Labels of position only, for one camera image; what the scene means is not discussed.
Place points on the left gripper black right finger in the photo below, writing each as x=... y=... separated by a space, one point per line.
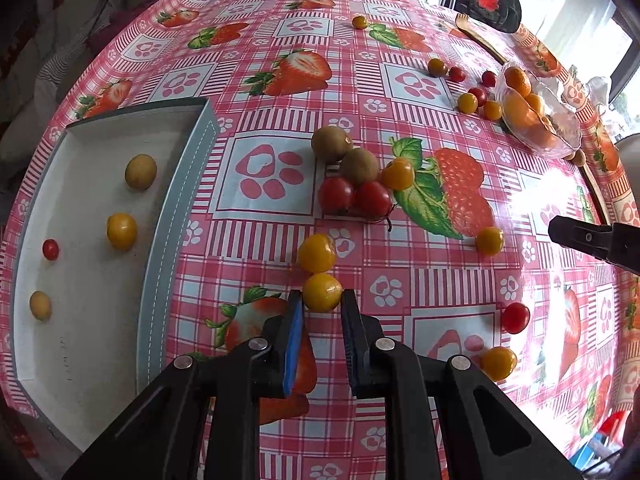
x=380 y=367

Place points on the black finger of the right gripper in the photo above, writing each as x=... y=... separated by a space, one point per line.
x=617 y=244

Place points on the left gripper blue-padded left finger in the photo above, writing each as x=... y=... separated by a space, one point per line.
x=262 y=367

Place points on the yellow cherry tomato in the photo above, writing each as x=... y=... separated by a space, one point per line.
x=121 y=231
x=322 y=293
x=489 y=241
x=317 y=254
x=498 y=363

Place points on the brown longan fruit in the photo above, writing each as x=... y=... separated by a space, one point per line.
x=40 y=305

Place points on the glass fruit bowl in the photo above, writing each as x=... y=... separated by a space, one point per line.
x=535 y=115

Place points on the orange cherry tomato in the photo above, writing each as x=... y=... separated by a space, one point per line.
x=359 y=22
x=398 y=175

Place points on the white shallow tray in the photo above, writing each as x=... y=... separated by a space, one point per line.
x=105 y=339

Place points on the brown kiwi berry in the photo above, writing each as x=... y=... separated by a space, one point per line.
x=359 y=166
x=331 y=144

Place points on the strawberry pattern pink tablecloth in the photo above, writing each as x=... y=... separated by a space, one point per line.
x=371 y=130

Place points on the brown longan in tray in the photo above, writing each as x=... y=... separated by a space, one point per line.
x=141 y=172

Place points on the small red cherry tomato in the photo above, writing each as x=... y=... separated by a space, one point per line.
x=50 y=249

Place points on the orange cherry tomato far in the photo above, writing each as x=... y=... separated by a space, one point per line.
x=359 y=22

